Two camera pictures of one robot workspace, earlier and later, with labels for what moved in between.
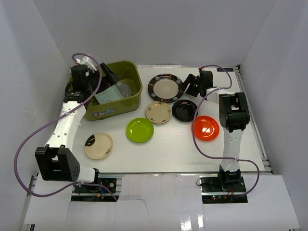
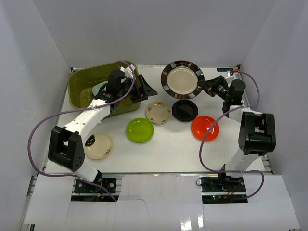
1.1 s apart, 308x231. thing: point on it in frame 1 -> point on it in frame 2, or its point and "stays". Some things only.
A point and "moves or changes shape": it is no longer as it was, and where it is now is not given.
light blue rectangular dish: [110, 94] moves or changes shape
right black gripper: [191, 80] -> [211, 85]
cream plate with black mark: [98, 146] stays
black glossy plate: [184, 110] stays
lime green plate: [140, 130] stays
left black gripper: [99, 78] -> [138, 88]
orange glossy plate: [206, 128] stays
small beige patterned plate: [158, 112] stays
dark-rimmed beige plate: [165, 88] moves or changes shape
